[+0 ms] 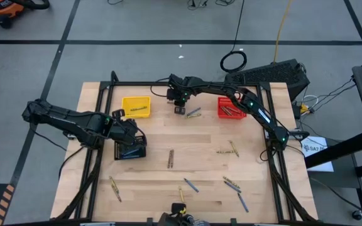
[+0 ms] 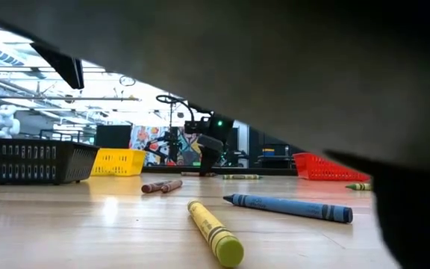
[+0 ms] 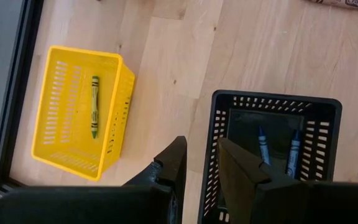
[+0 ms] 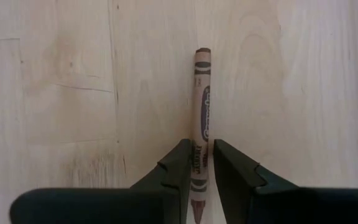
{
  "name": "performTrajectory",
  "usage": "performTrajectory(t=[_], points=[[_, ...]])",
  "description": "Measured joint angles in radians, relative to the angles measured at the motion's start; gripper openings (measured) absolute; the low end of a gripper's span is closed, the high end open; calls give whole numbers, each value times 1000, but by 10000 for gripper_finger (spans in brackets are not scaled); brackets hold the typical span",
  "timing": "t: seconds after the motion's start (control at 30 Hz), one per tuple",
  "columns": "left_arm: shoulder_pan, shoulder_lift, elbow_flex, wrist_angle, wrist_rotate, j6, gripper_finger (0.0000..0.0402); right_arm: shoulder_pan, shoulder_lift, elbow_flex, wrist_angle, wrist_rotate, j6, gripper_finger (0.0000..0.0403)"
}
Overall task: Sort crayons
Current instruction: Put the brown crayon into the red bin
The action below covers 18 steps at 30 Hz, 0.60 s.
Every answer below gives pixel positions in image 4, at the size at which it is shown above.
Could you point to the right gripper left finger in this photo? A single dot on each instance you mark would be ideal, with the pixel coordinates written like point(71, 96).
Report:
point(166, 199)

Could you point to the brown crayon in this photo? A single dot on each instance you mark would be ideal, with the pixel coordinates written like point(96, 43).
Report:
point(201, 93)

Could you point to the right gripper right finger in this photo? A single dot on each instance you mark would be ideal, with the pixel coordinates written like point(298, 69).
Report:
point(247, 199)

